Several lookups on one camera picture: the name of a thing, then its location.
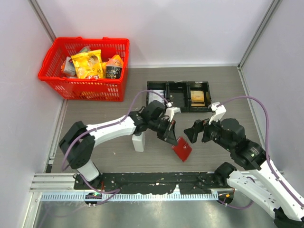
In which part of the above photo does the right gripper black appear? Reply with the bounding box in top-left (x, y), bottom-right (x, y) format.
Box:
top-left (184, 113), bottom-right (233, 151)

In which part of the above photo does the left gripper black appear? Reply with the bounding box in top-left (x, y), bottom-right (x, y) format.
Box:
top-left (148, 117), bottom-right (177, 145)

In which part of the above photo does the red leather card holder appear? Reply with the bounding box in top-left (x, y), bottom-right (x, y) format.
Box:
top-left (171, 137), bottom-right (192, 162)

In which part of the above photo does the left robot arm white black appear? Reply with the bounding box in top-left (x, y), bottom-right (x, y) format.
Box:
top-left (59, 100), bottom-right (181, 189)

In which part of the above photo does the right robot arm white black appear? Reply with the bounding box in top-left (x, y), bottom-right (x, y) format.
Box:
top-left (184, 118), bottom-right (304, 228)

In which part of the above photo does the gold VIP cards stack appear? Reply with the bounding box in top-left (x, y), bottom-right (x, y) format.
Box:
top-left (190, 90), bottom-right (205, 106)

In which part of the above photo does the black VIP cards stack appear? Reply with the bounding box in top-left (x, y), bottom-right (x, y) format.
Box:
top-left (170, 91), bottom-right (185, 108)

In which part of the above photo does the black three-compartment card tray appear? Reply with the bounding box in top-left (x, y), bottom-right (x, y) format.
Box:
top-left (146, 81), bottom-right (212, 113)

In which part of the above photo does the silver VIP cards stack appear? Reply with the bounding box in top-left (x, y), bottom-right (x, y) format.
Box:
top-left (148, 90), bottom-right (165, 105)

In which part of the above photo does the white plastic bottle black cap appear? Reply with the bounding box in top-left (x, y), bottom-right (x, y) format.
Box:
top-left (132, 132), bottom-right (145, 152)

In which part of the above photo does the black instant noodle cup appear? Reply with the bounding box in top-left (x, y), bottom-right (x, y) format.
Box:
top-left (105, 66), bottom-right (122, 79)

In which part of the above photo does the orange snack bag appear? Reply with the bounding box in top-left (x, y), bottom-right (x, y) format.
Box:
top-left (107, 54), bottom-right (124, 68)

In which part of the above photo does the red plastic shopping basket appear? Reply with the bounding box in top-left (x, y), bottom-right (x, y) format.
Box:
top-left (38, 37), bottom-right (130, 102)

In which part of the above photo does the yellow snack bag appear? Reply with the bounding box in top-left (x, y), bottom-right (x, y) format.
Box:
top-left (71, 49), bottom-right (104, 80)

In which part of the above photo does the blue and white small box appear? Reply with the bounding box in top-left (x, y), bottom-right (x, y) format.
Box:
top-left (61, 57), bottom-right (76, 76)

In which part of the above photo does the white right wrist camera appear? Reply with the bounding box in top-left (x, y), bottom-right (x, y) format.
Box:
top-left (209, 102), bottom-right (226, 125)

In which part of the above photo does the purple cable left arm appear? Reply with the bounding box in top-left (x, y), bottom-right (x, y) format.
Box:
top-left (61, 89), bottom-right (171, 209)

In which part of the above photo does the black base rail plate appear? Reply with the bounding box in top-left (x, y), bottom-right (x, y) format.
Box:
top-left (89, 172), bottom-right (230, 195)

